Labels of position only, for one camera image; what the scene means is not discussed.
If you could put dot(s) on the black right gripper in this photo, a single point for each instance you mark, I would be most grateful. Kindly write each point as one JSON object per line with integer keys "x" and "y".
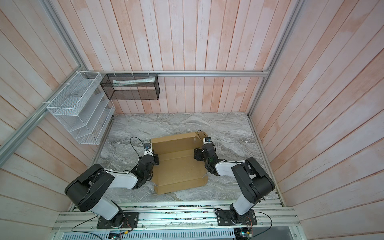
{"x": 198, "y": 153}

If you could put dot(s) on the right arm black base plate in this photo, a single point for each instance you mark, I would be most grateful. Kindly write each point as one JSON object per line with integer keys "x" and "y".
{"x": 231, "y": 218}

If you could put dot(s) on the white paper in black basket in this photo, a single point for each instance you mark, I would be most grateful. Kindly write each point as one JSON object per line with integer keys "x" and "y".
{"x": 135, "y": 82}

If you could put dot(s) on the left green circuit board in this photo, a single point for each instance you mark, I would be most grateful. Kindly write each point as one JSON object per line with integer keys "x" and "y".
{"x": 115, "y": 236}

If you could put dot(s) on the green circuit board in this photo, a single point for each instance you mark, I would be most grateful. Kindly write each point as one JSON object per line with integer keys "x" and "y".
{"x": 241, "y": 234}
{"x": 115, "y": 236}

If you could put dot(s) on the right green circuit board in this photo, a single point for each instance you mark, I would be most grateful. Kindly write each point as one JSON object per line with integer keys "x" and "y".
{"x": 241, "y": 234}

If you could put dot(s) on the brown cardboard box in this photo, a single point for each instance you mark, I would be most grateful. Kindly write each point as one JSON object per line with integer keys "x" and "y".
{"x": 178, "y": 170}

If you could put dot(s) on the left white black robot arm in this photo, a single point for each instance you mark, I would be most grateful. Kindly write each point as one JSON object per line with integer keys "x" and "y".
{"x": 87, "y": 191}

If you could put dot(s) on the black wire mesh basket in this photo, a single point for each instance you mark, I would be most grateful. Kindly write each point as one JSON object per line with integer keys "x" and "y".
{"x": 149, "y": 93}

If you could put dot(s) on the aluminium mounting rail frame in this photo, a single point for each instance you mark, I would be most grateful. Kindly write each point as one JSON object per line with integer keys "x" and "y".
{"x": 181, "y": 215}

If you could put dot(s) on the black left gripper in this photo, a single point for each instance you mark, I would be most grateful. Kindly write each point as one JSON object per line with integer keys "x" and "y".
{"x": 156, "y": 158}

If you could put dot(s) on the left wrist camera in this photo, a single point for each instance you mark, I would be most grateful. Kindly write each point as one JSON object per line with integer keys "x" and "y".
{"x": 148, "y": 149}

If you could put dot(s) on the white slotted cable duct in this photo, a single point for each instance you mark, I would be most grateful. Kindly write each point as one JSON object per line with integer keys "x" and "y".
{"x": 186, "y": 234}

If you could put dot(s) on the white wire mesh shelf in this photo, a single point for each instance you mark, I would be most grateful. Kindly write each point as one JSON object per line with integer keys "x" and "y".
{"x": 83, "y": 112}

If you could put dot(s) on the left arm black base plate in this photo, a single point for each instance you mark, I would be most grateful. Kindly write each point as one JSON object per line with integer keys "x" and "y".
{"x": 121, "y": 220}

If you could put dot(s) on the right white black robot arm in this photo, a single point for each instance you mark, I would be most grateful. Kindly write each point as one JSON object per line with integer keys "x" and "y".
{"x": 252, "y": 179}

